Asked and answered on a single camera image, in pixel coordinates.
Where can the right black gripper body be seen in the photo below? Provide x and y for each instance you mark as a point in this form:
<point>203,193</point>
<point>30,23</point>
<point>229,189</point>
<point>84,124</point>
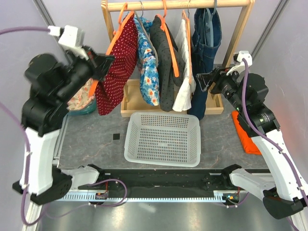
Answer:
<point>226,84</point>

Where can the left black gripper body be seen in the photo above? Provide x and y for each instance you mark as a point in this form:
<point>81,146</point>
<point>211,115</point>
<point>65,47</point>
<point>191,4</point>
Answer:
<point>81,70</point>

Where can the red polka dot skirt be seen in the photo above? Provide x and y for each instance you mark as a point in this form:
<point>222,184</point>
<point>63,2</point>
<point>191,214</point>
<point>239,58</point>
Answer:
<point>110,93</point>

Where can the orange hanger of skirt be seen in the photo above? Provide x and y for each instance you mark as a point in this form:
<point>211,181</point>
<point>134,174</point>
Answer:
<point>116,35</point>

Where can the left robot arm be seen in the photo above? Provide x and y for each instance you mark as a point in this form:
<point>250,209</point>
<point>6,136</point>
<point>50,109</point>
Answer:
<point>53,85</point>

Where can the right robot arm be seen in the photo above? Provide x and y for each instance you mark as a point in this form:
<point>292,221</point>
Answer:
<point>288,193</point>

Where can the blue-grey hanger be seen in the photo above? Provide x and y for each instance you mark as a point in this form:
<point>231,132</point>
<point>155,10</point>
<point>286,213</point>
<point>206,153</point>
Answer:
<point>208,30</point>

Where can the orange hanger of grey garment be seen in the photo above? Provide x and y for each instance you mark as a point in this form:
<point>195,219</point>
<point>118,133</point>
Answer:
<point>164,28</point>

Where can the orange hanger of white garment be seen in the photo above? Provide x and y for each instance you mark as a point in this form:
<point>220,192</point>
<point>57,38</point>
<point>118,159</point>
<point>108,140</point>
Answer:
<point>188,32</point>

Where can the blue denim jeans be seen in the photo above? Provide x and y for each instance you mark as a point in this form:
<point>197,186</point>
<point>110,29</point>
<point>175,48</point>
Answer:
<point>202,59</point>

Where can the pink floral cloth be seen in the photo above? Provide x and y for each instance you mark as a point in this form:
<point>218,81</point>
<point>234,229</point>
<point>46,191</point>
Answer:
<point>81,99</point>

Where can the white garment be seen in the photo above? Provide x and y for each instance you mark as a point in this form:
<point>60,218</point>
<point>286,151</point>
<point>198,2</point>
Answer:
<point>183,99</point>

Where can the dark grey dotted garment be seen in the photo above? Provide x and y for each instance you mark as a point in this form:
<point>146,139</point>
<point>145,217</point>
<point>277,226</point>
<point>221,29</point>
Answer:
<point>167,79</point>

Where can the teal plastic bin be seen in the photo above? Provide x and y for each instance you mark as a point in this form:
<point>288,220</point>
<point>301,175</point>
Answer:
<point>91,107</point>

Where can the blue floral garment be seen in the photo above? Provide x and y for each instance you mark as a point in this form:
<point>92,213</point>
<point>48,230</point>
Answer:
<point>149,79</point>

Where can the wooden clothes rack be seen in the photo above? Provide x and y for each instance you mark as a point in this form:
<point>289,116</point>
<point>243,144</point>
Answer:
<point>131,102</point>

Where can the orange folded cloth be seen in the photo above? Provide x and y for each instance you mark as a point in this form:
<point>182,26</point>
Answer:
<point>248,146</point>

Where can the white plastic basket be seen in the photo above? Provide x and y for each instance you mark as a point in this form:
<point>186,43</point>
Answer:
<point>164,139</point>

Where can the small black square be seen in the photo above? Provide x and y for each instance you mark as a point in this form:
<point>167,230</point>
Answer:
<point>116,136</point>

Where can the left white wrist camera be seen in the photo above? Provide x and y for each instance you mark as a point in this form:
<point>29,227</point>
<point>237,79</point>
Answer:
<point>71,39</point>

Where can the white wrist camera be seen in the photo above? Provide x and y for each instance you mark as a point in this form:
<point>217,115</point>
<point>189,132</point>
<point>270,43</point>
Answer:
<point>71,39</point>
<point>239,65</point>

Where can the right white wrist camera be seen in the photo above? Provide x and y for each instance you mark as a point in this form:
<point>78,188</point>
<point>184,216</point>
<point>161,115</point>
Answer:
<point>239,65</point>

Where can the white slotted cable duct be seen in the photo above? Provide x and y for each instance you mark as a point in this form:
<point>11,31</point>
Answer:
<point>92,197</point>

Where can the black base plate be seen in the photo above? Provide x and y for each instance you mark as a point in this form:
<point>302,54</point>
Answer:
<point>164,182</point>

